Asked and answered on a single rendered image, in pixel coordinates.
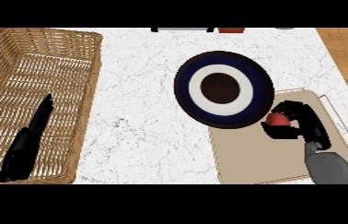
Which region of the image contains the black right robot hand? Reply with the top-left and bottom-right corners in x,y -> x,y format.
259,100 -> 333,151

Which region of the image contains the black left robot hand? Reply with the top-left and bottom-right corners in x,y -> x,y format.
0,93 -> 56,183

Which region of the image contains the red bell pepper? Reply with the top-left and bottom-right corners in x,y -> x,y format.
265,112 -> 292,127

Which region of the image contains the beige tray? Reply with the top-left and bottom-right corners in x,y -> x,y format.
208,88 -> 348,185

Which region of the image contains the dark blue and white plate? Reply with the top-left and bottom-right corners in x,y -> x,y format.
172,50 -> 276,130

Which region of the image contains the wicker basket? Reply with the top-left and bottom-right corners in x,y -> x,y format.
0,28 -> 105,185

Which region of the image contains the red-brown object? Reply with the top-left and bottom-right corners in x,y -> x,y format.
217,28 -> 248,34

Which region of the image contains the grey and black appliance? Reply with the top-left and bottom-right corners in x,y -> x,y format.
149,28 -> 217,33

